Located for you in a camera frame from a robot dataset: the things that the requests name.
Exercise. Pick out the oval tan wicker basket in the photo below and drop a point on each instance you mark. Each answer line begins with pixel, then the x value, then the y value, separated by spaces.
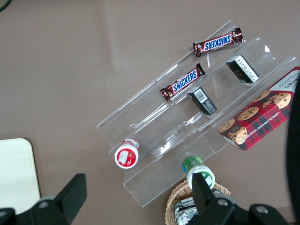
pixel 172 201

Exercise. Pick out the small black box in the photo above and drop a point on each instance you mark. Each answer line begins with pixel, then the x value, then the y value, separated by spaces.
pixel 242 69
pixel 202 100

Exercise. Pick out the green lidded cup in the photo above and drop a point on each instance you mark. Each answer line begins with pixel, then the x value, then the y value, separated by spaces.
pixel 193 164

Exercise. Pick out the red lidded cup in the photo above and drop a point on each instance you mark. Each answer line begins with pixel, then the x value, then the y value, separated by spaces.
pixel 126 155

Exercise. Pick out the red tartan cookie box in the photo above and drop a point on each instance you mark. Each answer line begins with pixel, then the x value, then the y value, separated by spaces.
pixel 260 117

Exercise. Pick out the beige plastic tray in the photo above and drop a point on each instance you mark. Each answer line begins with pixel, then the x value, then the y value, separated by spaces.
pixel 14 173

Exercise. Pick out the brown snickers bar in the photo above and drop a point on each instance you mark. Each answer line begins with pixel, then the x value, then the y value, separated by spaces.
pixel 182 83
pixel 218 42

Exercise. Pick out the silver foil pack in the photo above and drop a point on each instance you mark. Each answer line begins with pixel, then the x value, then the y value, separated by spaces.
pixel 185 212

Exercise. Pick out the clear acrylic step display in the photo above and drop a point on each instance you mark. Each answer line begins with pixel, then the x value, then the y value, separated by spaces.
pixel 164 131

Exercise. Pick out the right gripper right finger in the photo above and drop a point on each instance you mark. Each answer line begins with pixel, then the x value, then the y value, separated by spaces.
pixel 206 204

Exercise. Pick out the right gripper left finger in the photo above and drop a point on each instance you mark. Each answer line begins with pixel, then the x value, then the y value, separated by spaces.
pixel 70 197

